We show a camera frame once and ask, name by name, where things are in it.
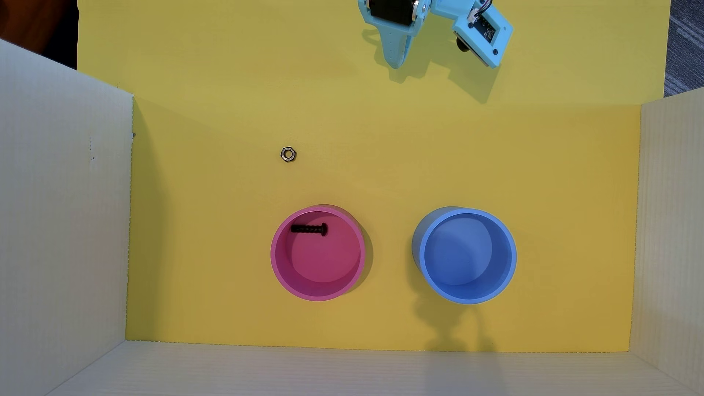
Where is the white cardboard box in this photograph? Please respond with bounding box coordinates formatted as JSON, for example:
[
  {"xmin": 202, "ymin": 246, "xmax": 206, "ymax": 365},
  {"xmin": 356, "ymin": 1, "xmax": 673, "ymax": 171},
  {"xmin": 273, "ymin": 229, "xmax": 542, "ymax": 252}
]
[{"xmin": 0, "ymin": 38, "xmax": 704, "ymax": 396}]

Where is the blue round cup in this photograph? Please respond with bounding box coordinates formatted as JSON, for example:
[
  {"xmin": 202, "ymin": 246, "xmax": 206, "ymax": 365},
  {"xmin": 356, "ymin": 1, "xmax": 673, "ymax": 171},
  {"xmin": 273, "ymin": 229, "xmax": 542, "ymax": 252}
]
[{"xmin": 412, "ymin": 207, "xmax": 518, "ymax": 305}]

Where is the black bolt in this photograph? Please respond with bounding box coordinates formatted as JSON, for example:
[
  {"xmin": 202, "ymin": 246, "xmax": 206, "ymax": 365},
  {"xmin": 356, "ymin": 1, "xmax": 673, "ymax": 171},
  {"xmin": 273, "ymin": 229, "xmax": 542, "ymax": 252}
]
[{"xmin": 290, "ymin": 222, "xmax": 329, "ymax": 237}]

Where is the thin black cable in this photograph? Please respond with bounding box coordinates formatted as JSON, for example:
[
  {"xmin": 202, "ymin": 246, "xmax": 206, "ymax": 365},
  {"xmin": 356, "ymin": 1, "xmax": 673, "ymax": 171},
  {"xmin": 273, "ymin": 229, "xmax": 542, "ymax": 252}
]
[{"xmin": 467, "ymin": 0, "xmax": 494, "ymax": 23}]

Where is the yellow paper mat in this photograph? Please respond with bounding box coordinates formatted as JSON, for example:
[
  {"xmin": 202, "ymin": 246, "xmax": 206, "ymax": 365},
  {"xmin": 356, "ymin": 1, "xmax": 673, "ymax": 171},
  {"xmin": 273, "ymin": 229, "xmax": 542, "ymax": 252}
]
[{"xmin": 77, "ymin": 0, "xmax": 672, "ymax": 353}]

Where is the pink round cup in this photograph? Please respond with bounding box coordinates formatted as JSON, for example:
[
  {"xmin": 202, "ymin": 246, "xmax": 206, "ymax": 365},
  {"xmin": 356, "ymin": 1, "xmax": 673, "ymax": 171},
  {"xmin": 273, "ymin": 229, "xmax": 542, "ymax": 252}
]
[{"xmin": 270, "ymin": 205, "xmax": 367, "ymax": 302}]

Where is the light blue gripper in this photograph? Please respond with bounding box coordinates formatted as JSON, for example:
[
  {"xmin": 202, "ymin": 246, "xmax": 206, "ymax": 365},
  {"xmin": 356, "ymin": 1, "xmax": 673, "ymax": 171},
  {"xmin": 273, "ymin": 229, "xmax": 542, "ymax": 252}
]
[{"xmin": 357, "ymin": 0, "xmax": 435, "ymax": 70}]

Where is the wrist camera in blue mount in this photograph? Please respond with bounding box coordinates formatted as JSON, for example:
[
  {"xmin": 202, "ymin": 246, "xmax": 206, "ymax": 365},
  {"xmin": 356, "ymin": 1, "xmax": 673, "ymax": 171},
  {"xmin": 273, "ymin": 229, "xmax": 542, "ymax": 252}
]
[{"xmin": 434, "ymin": 0, "xmax": 514, "ymax": 69}]

